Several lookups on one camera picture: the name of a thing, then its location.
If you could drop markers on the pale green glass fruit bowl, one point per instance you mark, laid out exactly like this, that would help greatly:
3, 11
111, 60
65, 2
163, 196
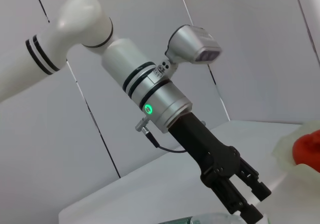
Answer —
282, 148

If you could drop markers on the clear bottle with green label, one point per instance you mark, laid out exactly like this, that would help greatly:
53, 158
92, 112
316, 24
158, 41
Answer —
200, 220

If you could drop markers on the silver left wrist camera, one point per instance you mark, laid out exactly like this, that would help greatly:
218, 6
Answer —
190, 43

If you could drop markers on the white and silver left arm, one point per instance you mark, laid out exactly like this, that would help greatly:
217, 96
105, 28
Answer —
125, 58

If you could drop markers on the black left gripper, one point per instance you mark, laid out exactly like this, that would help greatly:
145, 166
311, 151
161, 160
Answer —
200, 143

